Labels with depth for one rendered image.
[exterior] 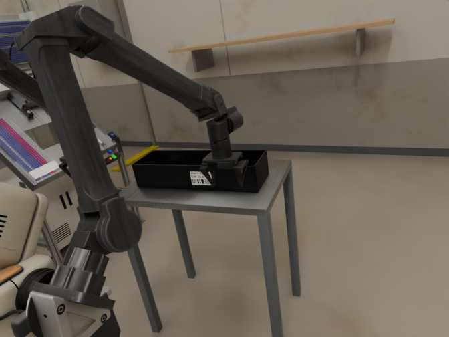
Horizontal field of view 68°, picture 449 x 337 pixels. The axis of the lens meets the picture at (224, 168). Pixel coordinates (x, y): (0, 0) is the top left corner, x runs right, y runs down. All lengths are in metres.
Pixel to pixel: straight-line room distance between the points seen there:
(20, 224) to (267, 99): 3.30
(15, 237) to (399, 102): 3.30
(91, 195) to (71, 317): 0.20
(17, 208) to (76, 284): 0.18
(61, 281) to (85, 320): 0.08
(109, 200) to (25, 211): 0.16
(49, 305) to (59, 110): 0.31
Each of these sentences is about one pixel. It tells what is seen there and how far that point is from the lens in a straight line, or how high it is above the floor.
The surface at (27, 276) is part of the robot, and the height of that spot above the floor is 1.07.
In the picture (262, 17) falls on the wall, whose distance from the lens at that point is 3.69.
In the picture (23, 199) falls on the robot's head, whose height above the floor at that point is 1.17.
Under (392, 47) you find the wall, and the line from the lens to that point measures 3.48.
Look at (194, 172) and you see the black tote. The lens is 1.36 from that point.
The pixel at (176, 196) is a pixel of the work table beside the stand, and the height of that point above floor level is 0.80.
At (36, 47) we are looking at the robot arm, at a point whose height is 1.42.
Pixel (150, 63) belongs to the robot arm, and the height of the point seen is 1.35.
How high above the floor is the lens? 1.40
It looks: 23 degrees down
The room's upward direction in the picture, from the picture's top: 9 degrees counter-clockwise
